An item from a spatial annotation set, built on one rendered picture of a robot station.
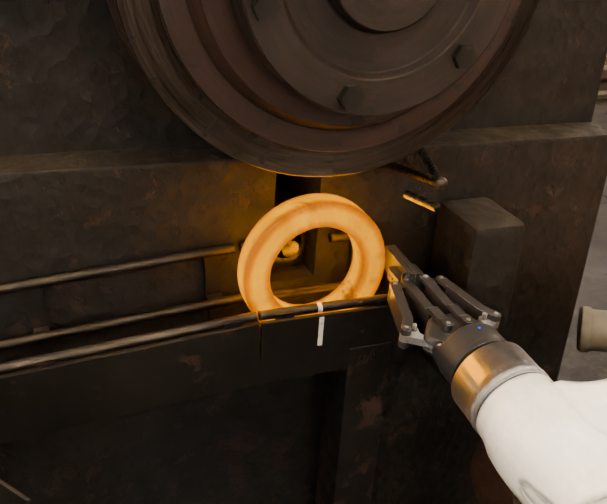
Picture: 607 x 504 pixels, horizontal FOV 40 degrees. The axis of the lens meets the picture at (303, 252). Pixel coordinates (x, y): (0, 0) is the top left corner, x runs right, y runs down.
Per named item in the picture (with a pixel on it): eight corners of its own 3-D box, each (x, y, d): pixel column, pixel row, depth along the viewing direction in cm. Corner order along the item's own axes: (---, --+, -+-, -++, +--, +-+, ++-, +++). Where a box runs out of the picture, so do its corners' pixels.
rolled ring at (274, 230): (395, 195, 97) (383, 185, 100) (246, 208, 91) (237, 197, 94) (379, 328, 106) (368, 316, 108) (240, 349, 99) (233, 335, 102)
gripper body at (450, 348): (443, 405, 87) (404, 352, 94) (511, 392, 90) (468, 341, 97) (456, 348, 83) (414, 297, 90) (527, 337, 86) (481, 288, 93)
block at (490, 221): (411, 348, 120) (433, 195, 110) (459, 340, 123) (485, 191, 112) (448, 390, 111) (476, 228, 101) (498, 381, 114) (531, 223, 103)
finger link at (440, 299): (464, 323, 90) (475, 322, 90) (419, 269, 99) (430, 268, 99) (457, 351, 92) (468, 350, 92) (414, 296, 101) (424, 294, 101)
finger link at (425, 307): (450, 353, 92) (439, 355, 91) (404, 297, 100) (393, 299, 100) (457, 324, 90) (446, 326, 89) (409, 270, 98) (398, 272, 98)
